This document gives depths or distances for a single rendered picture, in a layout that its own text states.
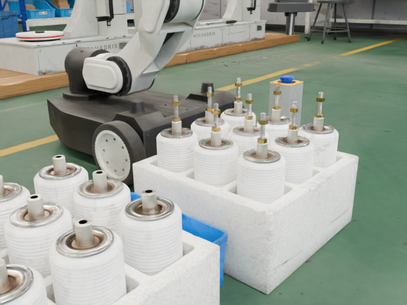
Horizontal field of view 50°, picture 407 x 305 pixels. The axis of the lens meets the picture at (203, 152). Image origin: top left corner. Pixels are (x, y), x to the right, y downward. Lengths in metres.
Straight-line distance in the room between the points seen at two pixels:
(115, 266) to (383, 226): 0.78
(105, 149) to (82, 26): 1.99
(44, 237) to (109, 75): 0.98
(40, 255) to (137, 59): 0.97
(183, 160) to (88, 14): 2.41
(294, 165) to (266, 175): 0.12
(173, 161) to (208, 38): 3.07
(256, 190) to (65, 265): 0.42
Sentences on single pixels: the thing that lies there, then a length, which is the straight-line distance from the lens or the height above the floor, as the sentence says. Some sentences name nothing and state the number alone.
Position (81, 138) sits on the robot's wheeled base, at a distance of 1.56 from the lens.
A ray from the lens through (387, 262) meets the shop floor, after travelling 1.07.
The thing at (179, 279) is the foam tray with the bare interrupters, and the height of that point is 0.17.
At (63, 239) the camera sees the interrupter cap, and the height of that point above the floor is 0.25.
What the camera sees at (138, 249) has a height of 0.21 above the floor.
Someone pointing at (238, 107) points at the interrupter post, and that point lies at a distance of 1.18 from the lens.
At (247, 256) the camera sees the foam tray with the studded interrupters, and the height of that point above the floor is 0.07.
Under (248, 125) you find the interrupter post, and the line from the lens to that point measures 1.02.
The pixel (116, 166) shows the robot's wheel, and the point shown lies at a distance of 1.36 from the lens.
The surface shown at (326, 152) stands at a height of 0.21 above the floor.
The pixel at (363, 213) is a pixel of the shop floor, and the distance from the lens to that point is 1.25.
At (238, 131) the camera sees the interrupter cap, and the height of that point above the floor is 0.25.
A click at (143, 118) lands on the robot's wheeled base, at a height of 0.20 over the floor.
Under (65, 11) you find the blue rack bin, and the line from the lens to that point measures 6.20.
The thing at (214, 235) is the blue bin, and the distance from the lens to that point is 0.89.
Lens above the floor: 0.56
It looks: 20 degrees down
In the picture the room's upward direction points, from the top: 1 degrees counter-clockwise
